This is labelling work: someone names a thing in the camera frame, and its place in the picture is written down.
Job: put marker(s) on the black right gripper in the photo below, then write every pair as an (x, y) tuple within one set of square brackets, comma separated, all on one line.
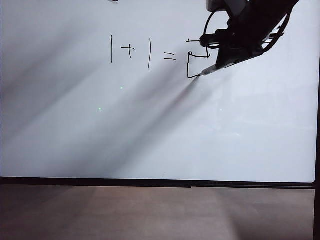
[(245, 30)]

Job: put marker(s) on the white marker pen black tip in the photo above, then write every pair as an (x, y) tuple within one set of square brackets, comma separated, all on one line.
[(208, 70)]

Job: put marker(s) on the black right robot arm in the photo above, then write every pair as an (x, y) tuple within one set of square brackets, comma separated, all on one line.
[(281, 10)]

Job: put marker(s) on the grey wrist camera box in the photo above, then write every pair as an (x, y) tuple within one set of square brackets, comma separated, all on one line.
[(217, 5)]

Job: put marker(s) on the white whiteboard with black frame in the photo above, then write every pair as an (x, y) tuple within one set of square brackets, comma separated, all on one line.
[(125, 125)]

